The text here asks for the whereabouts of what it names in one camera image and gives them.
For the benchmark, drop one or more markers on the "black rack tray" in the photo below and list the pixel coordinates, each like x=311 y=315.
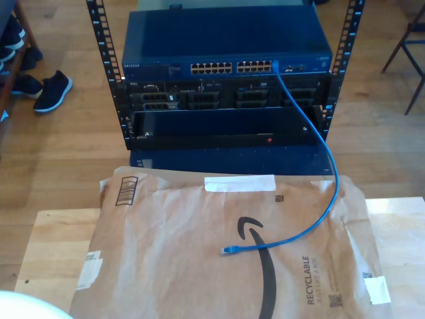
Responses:
x=216 y=126

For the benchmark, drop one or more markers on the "black rack server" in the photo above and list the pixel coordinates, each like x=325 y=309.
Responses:
x=199 y=86

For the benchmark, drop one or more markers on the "brown paper mailer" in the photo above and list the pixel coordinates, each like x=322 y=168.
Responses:
x=182 y=249

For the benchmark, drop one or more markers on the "white label sticker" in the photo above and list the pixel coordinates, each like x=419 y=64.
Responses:
x=89 y=270

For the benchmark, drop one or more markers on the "wooden shoe rack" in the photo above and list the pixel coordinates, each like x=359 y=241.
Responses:
x=29 y=33

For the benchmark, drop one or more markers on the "dark metal chair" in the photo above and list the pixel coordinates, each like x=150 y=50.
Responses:
x=403 y=43

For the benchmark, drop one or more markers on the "blue network switch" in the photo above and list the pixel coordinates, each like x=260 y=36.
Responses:
x=225 y=36

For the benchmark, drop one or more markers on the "black server rack frame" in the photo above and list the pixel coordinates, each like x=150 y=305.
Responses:
x=103 y=50

